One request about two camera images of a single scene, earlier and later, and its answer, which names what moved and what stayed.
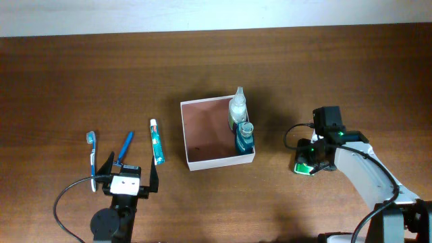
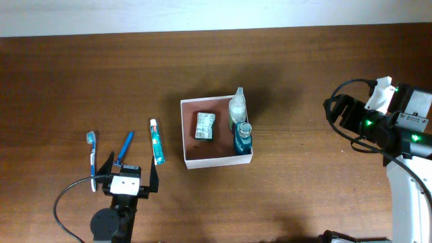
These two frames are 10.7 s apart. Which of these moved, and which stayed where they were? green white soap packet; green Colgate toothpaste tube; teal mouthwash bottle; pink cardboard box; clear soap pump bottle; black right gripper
Moved: green white soap packet; black right gripper
Stayed: green Colgate toothpaste tube; teal mouthwash bottle; clear soap pump bottle; pink cardboard box
